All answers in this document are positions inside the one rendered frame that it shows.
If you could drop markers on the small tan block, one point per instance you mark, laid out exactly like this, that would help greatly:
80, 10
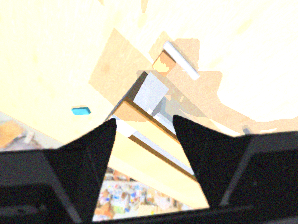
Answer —
164, 63

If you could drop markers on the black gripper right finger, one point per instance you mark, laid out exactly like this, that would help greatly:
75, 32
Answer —
218, 160

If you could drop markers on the small blue block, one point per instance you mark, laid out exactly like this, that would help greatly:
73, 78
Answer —
81, 111

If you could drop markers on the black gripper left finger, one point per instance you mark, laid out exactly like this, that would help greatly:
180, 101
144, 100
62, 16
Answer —
75, 171

